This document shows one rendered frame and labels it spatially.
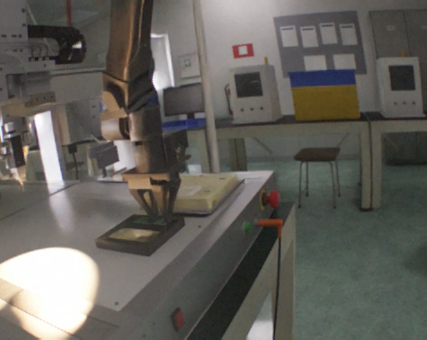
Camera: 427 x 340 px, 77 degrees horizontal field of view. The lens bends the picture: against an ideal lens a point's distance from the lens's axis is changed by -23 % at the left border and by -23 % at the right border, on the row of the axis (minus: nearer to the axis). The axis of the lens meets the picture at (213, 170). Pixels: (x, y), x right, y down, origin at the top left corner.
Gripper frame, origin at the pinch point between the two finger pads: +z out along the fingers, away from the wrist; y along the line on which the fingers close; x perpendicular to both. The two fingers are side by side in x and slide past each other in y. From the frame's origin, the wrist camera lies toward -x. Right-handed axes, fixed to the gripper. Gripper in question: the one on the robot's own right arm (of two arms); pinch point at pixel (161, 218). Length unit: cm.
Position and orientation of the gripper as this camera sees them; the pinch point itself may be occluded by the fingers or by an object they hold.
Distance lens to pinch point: 61.2
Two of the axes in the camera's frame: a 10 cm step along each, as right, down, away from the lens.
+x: -3.8, 2.7, -8.8
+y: -9.1, 0.3, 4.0
